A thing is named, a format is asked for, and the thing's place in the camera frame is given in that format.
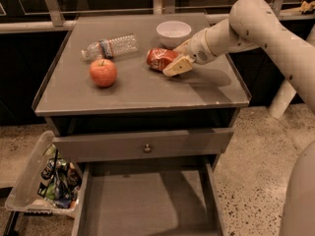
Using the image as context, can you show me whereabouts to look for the open grey middle drawer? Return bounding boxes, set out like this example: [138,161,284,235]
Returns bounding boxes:
[71,156,227,236]

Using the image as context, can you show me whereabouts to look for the white ceramic bowl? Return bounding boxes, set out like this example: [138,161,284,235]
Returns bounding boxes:
[157,21,192,49]

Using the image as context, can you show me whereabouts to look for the clear plastic water bottle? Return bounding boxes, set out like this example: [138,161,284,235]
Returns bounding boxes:
[81,33,139,61]

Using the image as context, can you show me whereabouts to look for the clear plastic storage bin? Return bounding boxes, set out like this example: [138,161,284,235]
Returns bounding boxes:
[5,131,79,218]

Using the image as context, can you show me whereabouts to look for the red coke can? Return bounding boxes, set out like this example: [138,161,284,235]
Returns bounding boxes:
[147,48,178,71]

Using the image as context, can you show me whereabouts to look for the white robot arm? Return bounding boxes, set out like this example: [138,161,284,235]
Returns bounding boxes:
[162,0,315,236]

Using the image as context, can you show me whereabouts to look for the red apple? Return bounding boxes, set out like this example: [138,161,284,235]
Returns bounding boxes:
[90,59,117,88]

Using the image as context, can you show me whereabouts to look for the grey top drawer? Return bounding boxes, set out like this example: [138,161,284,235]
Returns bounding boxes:
[53,128,233,162]

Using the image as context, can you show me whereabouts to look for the metal railing frame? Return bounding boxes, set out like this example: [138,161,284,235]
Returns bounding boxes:
[0,0,315,35]

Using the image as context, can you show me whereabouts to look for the grey drawer cabinet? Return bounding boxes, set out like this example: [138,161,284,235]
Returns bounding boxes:
[31,12,253,169]

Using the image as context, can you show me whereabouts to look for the snack packets in bin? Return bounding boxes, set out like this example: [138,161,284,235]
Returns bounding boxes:
[37,144,82,208]

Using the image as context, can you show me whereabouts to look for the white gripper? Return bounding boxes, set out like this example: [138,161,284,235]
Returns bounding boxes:
[162,29,217,77]

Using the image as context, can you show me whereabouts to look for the white slanted post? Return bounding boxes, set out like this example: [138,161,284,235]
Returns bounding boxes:
[268,26,315,119]

